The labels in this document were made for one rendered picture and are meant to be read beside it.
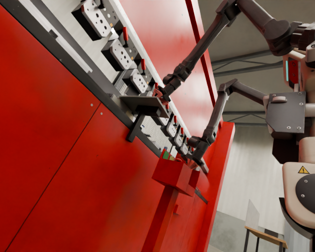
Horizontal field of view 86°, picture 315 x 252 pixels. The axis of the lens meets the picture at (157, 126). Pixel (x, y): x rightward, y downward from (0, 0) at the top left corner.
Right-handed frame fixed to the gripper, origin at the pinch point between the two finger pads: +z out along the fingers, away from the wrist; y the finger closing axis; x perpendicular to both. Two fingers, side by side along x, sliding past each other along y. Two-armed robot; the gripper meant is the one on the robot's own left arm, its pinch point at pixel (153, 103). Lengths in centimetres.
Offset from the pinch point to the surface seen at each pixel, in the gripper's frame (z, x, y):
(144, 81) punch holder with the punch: -7.7, -20.7, 0.9
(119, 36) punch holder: -9.7, -21.9, 31.5
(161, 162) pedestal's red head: 19.2, 21.9, -16.5
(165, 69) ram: -30.3, -33.8, -12.1
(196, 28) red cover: -92, -67, -24
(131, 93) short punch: 4.3, -18.1, 2.9
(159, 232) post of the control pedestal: 42, 45, -23
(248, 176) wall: -188, -97, -757
